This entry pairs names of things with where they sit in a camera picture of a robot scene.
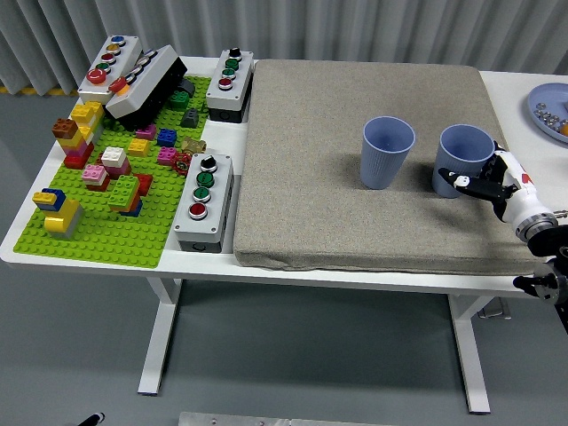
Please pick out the yellow-white brick tower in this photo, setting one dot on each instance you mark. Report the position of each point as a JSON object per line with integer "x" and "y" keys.
{"x": 86, "y": 114}

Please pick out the tilted white-black button box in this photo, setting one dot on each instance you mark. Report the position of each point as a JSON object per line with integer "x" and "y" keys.
{"x": 146, "y": 84}

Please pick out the four-button grey control box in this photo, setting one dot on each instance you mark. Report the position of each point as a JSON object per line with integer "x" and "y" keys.
{"x": 202, "y": 208}
{"x": 231, "y": 89}

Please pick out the grey pleated curtain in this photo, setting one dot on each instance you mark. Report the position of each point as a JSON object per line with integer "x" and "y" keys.
{"x": 310, "y": 26}

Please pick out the grey metal bracket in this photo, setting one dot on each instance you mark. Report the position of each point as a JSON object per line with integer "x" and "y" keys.
{"x": 494, "y": 309}

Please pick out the red valve handwheel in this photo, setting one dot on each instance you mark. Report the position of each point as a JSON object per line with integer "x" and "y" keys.
{"x": 181, "y": 164}

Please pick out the green studded baseplate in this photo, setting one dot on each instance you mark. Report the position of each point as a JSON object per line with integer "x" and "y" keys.
{"x": 111, "y": 239}

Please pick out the brass valve fitting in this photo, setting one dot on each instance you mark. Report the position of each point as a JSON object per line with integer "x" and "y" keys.
{"x": 193, "y": 145}

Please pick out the grey-brown fabric mat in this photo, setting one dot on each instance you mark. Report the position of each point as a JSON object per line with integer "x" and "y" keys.
{"x": 310, "y": 177}

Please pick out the brown-yellow-red brick tower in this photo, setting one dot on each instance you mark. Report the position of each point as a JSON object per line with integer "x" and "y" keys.
{"x": 71, "y": 142}

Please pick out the dark grey curved piece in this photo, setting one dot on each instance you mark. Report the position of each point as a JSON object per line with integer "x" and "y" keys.
{"x": 188, "y": 87}

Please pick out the red toy brick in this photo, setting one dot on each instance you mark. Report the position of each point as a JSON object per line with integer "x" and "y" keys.
{"x": 145, "y": 183}

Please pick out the blue toy brick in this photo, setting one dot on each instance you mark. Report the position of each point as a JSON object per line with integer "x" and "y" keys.
{"x": 167, "y": 137}

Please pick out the yellow toy brick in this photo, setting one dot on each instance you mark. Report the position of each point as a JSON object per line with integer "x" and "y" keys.
{"x": 138, "y": 147}

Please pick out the blue ribbed plastic cup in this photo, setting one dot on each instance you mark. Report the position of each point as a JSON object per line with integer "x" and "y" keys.
{"x": 461, "y": 146}
{"x": 384, "y": 151}

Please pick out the white-pink brick stack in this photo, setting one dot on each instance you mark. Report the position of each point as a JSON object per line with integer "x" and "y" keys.
{"x": 114, "y": 159}

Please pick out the grey sloped brick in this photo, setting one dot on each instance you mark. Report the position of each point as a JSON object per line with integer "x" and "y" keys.
{"x": 190, "y": 118}

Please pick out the yellow-black floor tape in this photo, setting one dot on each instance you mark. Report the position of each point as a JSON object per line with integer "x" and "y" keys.
{"x": 44, "y": 91}

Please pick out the green-orange-blue brick stack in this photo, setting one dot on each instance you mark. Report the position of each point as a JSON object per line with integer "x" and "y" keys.
{"x": 125, "y": 193}

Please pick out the white table leg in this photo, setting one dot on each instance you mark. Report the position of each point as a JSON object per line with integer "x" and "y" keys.
{"x": 470, "y": 355}
{"x": 160, "y": 337}

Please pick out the right white-black robot hand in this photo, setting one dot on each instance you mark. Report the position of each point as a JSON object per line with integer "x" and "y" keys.
{"x": 519, "y": 191}

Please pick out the magenta toy brick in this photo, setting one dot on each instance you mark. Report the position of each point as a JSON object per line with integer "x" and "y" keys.
{"x": 146, "y": 131}
{"x": 167, "y": 155}

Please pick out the green toy brick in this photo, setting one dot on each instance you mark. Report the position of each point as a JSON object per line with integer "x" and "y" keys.
{"x": 179, "y": 100}

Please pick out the blue plate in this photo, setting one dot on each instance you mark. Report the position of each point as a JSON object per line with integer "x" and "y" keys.
{"x": 550, "y": 95}

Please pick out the grey metal plate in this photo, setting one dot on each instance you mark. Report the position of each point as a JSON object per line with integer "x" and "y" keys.
{"x": 266, "y": 420}

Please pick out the blue-yellow-grey brick figure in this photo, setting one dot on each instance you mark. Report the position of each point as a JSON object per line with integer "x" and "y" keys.
{"x": 60, "y": 215}

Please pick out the left white-black robot hand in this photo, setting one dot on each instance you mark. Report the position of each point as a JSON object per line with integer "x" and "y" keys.
{"x": 94, "y": 420}

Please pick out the pink-red brick stack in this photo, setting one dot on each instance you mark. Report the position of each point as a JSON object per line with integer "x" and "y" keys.
{"x": 94, "y": 176}

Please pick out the five-button white control box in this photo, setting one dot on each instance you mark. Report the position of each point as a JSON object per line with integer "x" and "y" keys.
{"x": 108, "y": 66}

